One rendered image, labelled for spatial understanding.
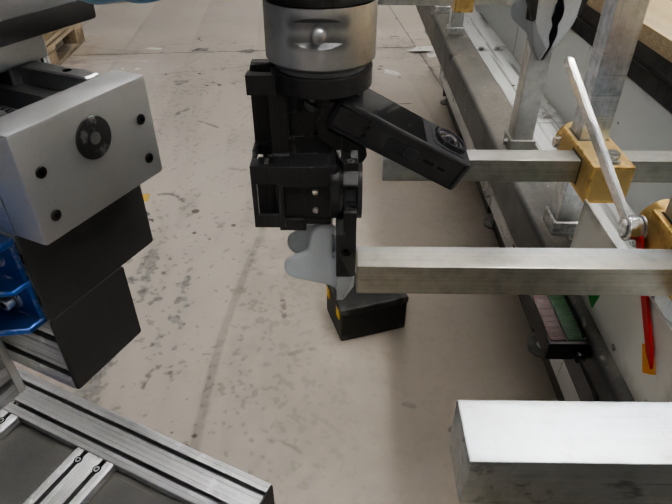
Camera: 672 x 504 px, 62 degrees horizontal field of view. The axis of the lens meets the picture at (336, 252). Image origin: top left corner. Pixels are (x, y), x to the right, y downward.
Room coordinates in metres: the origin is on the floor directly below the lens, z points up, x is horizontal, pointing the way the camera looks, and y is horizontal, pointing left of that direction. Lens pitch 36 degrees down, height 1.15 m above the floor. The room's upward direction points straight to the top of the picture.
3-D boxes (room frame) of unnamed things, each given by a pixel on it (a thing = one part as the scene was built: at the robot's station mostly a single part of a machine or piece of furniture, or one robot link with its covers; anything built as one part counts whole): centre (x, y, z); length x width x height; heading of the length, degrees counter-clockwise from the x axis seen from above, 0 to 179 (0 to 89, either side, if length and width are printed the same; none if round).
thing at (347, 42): (0.39, 0.01, 1.05); 0.08 x 0.08 x 0.05
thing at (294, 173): (0.39, 0.02, 0.97); 0.09 x 0.08 x 0.12; 89
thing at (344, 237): (0.37, -0.01, 0.91); 0.05 x 0.02 x 0.09; 179
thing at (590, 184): (0.65, -0.33, 0.82); 0.14 x 0.06 x 0.05; 179
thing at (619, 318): (0.46, -0.30, 0.75); 0.26 x 0.01 x 0.10; 179
